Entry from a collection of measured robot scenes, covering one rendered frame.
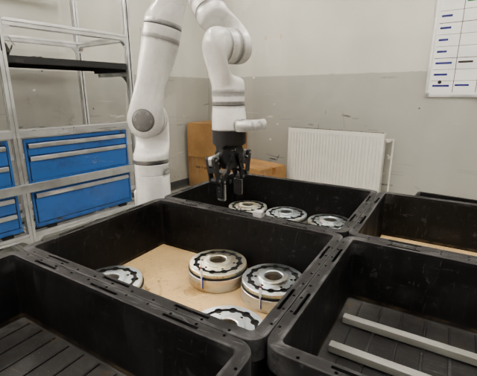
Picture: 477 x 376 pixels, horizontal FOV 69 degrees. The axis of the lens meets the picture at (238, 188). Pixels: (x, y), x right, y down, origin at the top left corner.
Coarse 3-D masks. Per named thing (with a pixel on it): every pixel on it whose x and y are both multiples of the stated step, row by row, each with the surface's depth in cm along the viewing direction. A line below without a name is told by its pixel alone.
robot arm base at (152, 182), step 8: (136, 168) 91; (144, 168) 90; (152, 168) 90; (160, 168) 91; (168, 168) 94; (136, 176) 92; (144, 176) 90; (152, 176) 90; (160, 176) 91; (168, 176) 94; (136, 184) 93; (144, 184) 91; (152, 184) 91; (160, 184) 92; (168, 184) 94; (136, 192) 94; (144, 192) 92; (152, 192) 91; (160, 192) 92; (168, 192) 95; (136, 200) 96; (144, 200) 92
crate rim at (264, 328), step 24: (120, 216) 65; (240, 216) 64; (48, 240) 54; (336, 240) 54; (72, 264) 46; (312, 264) 46; (120, 288) 41; (192, 312) 37; (240, 336) 33; (264, 336) 33
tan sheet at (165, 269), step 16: (144, 256) 71; (160, 256) 71; (176, 256) 71; (192, 256) 71; (144, 272) 64; (160, 272) 64; (176, 272) 64; (160, 288) 59; (176, 288) 59; (192, 288) 59; (240, 288) 59; (192, 304) 55; (208, 304) 55; (224, 304) 55; (240, 304) 55
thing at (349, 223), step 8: (248, 176) 97; (256, 176) 96; (264, 176) 95; (200, 184) 86; (208, 184) 88; (312, 184) 88; (320, 184) 87; (328, 184) 86; (176, 192) 79; (184, 192) 81; (368, 192) 81; (376, 192) 79; (176, 200) 74; (184, 200) 74; (368, 200) 74; (216, 208) 69; (224, 208) 69; (360, 208) 69; (264, 216) 64; (272, 216) 64; (352, 216) 64; (296, 224) 61; (304, 224) 61; (344, 224) 61; (352, 224) 61; (336, 232) 57; (344, 232) 57
